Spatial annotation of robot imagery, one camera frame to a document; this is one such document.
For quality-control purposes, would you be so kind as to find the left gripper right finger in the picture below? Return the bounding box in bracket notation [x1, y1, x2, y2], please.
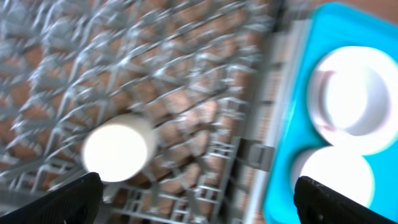
[294, 176, 397, 224]

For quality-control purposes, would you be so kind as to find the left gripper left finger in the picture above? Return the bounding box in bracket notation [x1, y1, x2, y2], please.
[1, 172, 103, 224]

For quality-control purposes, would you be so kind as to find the small pink-white bowl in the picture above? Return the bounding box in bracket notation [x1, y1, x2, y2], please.
[290, 146, 375, 208]

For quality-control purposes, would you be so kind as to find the white paper cup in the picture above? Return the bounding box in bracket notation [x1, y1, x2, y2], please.
[81, 114, 157, 182]

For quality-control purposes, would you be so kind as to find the grey bowl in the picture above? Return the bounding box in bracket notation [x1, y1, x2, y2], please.
[321, 47, 397, 136]

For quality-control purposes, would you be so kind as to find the large white plate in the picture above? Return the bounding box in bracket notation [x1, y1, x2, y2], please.
[307, 47, 397, 155]

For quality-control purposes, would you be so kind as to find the grey plastic dish rack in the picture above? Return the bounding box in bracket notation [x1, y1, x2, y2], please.
[1, 1, 286, 223]

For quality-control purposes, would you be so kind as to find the teal plastic serving tray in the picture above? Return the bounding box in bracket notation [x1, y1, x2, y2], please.
[263, 2, 397, 223]

